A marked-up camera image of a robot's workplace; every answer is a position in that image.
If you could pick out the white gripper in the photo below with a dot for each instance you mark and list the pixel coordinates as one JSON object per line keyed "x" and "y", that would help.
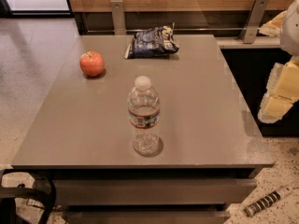
{"x": 291, "y": 32}

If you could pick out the clear plastic water bottle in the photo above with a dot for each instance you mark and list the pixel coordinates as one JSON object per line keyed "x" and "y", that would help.
{"x": 144, "y": 115}

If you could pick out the blue chip bag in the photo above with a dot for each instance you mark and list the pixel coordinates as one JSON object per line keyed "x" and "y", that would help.
{"x": 154, "y": 42}

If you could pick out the red apple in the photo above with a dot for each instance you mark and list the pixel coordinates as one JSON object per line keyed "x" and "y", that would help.
{"x": 92, "y": 63}

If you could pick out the grey table drawer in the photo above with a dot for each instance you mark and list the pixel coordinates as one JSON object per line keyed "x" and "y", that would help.
{"x": 154, "y": 191}

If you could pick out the black chair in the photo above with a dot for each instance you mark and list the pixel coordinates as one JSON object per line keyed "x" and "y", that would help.
{"x": 8, "y": 213}

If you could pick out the right metal bracket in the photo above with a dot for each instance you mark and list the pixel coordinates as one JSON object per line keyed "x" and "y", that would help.
{"x": 255, "y": 17}

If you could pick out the metal bracket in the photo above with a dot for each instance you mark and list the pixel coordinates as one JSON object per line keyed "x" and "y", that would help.
{"x": 118, "y": 17}
{"x": 255, "y": 17}

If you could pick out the left metal bracket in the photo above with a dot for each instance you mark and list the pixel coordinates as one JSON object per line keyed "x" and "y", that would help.
{"x": 118, "y": 17}

